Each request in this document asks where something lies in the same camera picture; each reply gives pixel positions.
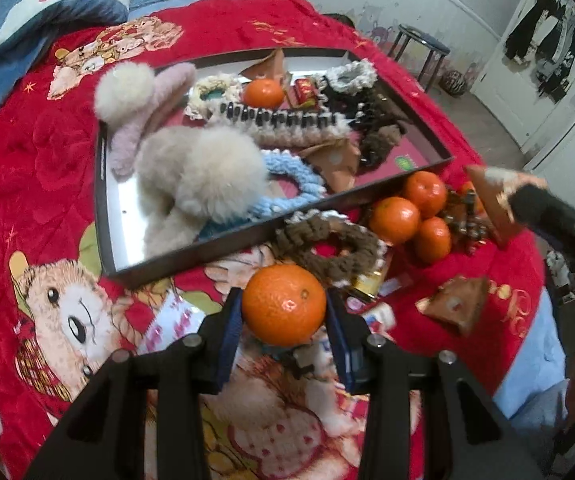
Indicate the black hair claw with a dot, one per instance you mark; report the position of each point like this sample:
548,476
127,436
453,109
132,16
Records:
372,110

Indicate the brown triangular snack packet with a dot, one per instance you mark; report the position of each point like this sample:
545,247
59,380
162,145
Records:
273,65
337,165
492,200
455,305

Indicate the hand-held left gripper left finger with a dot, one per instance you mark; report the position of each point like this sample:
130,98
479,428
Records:
231,335

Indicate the pink white small packet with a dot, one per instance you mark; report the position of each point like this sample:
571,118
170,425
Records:
395,286

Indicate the brown striped ball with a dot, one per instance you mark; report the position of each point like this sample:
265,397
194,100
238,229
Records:
454,83

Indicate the hanging black clothes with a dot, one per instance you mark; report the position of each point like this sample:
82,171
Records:
542,35

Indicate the white fluffy pom-pom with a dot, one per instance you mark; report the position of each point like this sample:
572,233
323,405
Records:
125,90

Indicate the light blue crochet scrunchie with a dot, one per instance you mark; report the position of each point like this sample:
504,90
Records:
272,162

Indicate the brown crochet scrunchie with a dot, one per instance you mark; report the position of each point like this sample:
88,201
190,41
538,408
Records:
297,240

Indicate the white door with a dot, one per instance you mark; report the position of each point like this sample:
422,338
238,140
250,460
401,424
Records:
497,110

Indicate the brown beaded hair claw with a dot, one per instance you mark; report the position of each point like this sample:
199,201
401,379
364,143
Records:
467,231

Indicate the long beige black hair clip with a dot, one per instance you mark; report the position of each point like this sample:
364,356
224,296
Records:
292,132

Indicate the pink fuzzy hair claw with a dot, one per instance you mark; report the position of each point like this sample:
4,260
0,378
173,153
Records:
132,145

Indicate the dark brown scrunchie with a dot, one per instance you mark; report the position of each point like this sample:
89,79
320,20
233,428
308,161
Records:
380,142

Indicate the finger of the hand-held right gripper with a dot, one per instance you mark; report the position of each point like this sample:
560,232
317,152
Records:
542,207

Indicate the small red snack packet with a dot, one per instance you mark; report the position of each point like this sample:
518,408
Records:
305,92

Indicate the large beige fluffy hair claw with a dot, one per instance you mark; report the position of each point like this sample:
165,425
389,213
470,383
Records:
207,175

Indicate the black rimmed shallow box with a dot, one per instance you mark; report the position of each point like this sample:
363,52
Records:
122,200

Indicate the red printed blanket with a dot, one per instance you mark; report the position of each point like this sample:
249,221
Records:
27,150

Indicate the cream crochet scrunchie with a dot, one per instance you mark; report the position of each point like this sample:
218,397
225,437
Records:
198,107

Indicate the metal stool with blue seat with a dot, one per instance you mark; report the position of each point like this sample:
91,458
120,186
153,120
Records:
425,40

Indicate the gold foil packet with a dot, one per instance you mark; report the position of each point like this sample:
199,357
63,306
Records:
370,282

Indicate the large orange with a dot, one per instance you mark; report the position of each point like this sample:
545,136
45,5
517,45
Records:
283,305

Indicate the white black crochet scrunchie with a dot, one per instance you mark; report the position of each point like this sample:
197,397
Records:
362,72

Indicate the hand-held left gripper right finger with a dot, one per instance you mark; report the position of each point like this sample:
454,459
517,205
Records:
340,345

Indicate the blue white cartoon pillow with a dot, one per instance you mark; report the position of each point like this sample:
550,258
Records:
67,15

